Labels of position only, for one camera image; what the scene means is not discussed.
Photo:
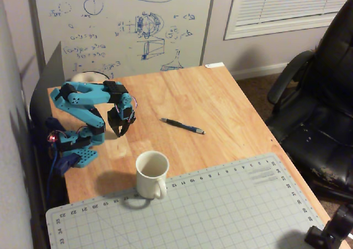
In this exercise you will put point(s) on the dark grey panel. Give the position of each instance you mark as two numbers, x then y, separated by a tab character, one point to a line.
52	75

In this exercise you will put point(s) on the white ceramic mug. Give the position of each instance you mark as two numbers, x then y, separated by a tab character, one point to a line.
147	177

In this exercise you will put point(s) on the black leather office chair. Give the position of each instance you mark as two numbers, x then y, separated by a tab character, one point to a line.
325	100

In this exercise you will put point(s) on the white tape roll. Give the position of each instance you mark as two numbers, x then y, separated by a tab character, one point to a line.
82	77

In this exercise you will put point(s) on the dark blue table clamp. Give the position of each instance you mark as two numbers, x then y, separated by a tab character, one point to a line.
66	164

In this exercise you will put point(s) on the grey cutting mat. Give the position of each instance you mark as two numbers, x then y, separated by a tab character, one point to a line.
193	213

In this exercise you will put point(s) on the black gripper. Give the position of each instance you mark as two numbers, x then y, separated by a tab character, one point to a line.
119	122

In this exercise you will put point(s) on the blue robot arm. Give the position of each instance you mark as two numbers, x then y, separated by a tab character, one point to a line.
82	97

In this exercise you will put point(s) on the whiteboard with blue drawings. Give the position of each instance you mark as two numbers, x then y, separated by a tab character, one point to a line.
121	25

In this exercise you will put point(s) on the white window blinds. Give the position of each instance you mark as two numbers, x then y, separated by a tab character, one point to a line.
289	6

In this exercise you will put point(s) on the dark blue pen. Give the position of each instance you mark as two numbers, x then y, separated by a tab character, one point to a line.
182	125

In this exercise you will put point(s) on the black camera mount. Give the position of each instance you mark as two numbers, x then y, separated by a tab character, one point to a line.
333	229

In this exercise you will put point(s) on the white paper tag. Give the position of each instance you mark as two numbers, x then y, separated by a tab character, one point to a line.
215	64

